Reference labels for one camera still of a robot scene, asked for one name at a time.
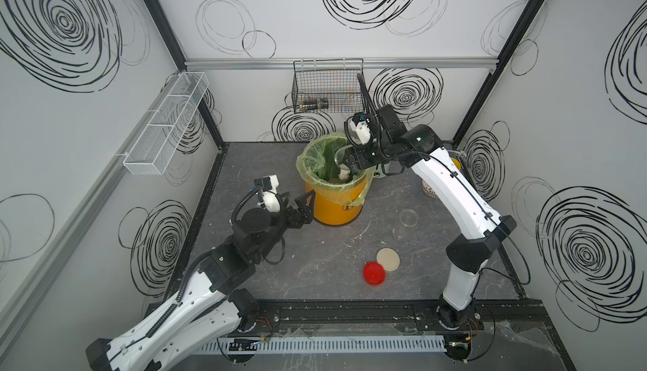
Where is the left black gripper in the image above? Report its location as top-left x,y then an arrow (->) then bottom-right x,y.
252,189 -> 313,264

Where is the yellow trash bin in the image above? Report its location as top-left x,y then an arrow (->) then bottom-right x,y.
314,181 -> 367,226

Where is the cream lid oatmeal jar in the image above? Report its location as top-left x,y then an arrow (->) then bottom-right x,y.
334,145 -> 359,183

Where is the red jar lid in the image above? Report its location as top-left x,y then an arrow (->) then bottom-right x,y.
362,261 -> 386,286

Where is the cream jar lid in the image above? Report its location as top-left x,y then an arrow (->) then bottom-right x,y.
376,248 -> 400,273

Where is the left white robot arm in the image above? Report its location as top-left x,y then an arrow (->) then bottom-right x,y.
85,187 -> 316,370

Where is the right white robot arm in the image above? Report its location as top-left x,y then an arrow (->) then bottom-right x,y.
335,74 -> 517,330

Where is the mint green toaster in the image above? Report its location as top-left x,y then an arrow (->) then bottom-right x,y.
373,161 -> 405,179

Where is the green plastic bin liner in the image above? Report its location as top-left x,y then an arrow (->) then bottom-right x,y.
296,133 -> 375,207

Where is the white round sink strainer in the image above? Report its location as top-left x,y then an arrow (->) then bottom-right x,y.
421,181 -> 437,197

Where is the dark item in basket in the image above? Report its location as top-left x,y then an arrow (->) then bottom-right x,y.
299,97 -> 330,112

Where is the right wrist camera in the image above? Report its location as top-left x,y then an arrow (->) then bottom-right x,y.
349,113 -> 372,145

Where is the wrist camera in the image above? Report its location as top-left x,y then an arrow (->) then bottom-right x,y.
349,113 -> 372,145
254,175 -> 281,214

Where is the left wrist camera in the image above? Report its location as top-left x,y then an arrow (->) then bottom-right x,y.
254,175 -> 281,214

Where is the black wire wall basket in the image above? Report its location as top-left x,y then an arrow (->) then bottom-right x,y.
291,59 -> 364,114

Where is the white slotted cable duct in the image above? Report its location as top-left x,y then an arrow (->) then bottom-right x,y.
197,336 -> 446,356

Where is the white wire wall shelf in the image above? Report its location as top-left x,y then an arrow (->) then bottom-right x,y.
123,71 -> 209,176

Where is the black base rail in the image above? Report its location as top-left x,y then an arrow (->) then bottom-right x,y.
243,300 -> 550,333

